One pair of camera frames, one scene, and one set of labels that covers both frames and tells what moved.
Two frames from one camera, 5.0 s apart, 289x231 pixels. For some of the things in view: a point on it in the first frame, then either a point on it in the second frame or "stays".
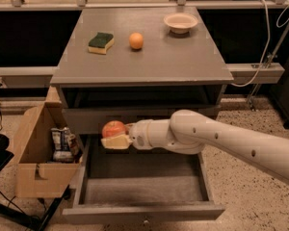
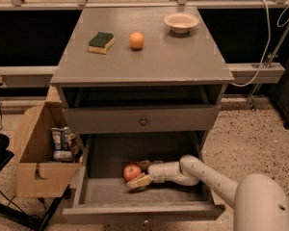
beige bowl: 180,22 stays
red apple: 114,128 -> 131,171
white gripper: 139,135 -> 158,171
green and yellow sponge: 100,42 stays
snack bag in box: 65,147 stays
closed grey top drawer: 92,119 stays
